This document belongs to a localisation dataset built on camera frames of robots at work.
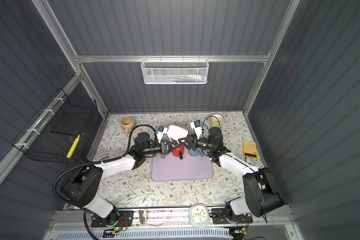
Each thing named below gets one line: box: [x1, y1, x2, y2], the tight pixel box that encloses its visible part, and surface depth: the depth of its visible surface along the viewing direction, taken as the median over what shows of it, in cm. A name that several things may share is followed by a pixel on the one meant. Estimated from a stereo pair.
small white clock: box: [188, 204, 210, 228], surface depth 74 cm
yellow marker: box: [66, 134, 81, 158], surface depth 70 cm
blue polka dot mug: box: [187, 148, 205, 157], surface depth 96 cm
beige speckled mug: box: [120, 116, 135, 135], surface depth 106 cm
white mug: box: [166, 125, 189, 142], surface depth 79 cm
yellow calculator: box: [242, 140, 259, 159], surface depth 100 cm
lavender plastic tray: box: [151, 155, 214, 181], surface depth 93 cm
